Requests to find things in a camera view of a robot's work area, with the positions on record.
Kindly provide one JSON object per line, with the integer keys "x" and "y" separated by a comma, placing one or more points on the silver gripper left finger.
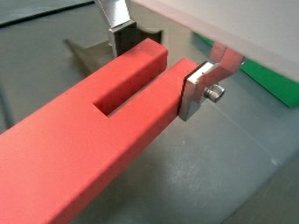
{"x": 120, "y": 26}

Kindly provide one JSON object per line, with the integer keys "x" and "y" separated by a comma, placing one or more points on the green shape sorter board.
{"x": 283, "y": 88}

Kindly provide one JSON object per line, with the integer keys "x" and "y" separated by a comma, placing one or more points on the red double-square forked block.
{"x": 62, "y": 153}

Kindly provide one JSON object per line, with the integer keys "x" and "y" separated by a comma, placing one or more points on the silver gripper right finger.
{"x": 200, "y": 85}

